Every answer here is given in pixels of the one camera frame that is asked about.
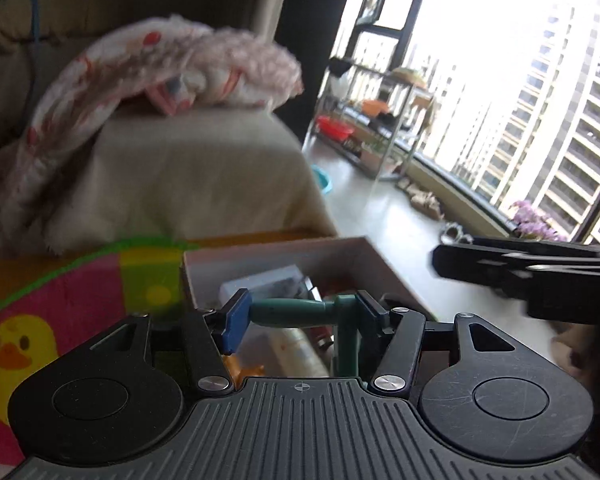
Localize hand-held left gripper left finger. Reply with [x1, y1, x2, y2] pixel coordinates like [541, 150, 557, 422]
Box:
[87, 289, 254, 397]

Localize red basin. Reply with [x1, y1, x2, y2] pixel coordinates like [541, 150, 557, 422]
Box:
[315, 114, 357, 143]

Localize green T-shaped tool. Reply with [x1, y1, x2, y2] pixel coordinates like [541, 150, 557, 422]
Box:
[250, 293, 364, 379]

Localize brown floor clutter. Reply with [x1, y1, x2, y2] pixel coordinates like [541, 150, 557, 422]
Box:
[397, 177, 444, 219]

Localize pink cardboard box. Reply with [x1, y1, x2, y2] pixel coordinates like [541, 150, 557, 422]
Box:
[182, 235, 437, 379]

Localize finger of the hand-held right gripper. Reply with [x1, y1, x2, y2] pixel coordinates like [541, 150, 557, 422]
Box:
[432, 236, 600, 323]

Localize beige bed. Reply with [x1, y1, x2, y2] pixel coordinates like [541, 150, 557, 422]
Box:
[0, 0, 339, 262]

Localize cream tube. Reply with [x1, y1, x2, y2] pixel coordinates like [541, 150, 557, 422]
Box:
[272, 328, 334, 377]

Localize metal shelf rack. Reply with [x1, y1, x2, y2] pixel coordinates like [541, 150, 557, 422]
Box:
[307, 57, 439, 182]

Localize blue basin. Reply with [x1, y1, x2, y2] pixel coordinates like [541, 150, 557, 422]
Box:
[313, 167, 334, 195]

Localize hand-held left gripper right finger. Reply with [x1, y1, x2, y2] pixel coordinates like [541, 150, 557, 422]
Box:
[355, 291, 522, 396]

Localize floral pink blanket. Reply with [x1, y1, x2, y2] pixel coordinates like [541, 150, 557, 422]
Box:
[0, 17, 305, 262]

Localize pair of slippers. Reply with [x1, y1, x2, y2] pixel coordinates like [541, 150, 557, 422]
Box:
[440, 222, 475, 246]

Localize red plastic piece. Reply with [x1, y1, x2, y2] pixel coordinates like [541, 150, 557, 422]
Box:
[315, 326, 338, 357]

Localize colourful cartoon play mat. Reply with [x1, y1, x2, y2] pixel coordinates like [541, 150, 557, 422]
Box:
[0, 229, 339, 469]

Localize purple potted flowers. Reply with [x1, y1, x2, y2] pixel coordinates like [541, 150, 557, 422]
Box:
[510, 199, 570, 242]

